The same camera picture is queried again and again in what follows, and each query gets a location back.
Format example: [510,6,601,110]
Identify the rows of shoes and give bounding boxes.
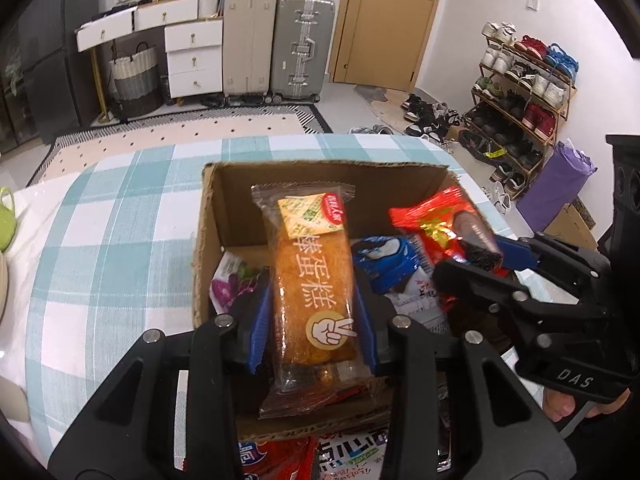
[472,22,580,196]

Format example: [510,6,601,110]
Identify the purple plastic bag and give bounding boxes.
[515,141,598,233]

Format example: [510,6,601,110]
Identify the large white noodle snack packet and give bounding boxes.
[317,430,388,480]

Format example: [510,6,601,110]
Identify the brown cardboard box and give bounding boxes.
[192,160,518,441]

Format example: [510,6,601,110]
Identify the orange cake packet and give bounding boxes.
[251,184,381,420]

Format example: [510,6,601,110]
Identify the shoe rack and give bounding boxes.
[467,35,578,196]

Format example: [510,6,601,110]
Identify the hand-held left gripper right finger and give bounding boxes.
[352,272,572,480]

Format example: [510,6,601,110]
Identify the grey door mat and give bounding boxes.
[352,84,397,107]

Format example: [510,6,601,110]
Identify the white purple-edged snack packet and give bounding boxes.
[390,265,451,336]

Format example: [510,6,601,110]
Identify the woven basket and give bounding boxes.
[110,42,163,118]

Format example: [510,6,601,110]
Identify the black fridge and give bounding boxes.
[30,0,93,143]

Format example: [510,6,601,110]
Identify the dotted floor rug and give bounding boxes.
[25,105,333,186]

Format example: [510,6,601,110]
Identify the wooden door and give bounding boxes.
[327,0,446,92]

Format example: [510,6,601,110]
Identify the silver suitcase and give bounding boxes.
[270,0,337,103]

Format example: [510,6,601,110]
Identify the beige suitcase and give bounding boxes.
[222,0,277,103]

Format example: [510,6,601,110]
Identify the red chocolate snack packet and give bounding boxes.
[389,186,503,311]

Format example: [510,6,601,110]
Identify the white desk with drawers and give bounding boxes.
[75,0,224,126]

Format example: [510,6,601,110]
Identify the flat cardboard piece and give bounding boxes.
[542,200,601,251]

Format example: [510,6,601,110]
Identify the purple snack packet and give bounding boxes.
[210,251,273,321]

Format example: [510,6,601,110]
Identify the person's right hand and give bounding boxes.
[542,389,632,425]

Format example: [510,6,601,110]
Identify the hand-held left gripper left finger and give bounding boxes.
[47,280,274,480]

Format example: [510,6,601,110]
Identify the green cup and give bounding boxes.
[0,187,18,253]

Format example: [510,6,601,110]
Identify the pile of loose shoes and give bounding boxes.
[400,92,468,141]

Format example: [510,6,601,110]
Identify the blue cookie packet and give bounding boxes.
[351,235,418,293]

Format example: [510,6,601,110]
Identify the long red snack packet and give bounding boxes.
[240,435,321,480]

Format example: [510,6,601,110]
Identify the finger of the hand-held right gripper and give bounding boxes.
[494,232,613,312]
[431,258,609,362]

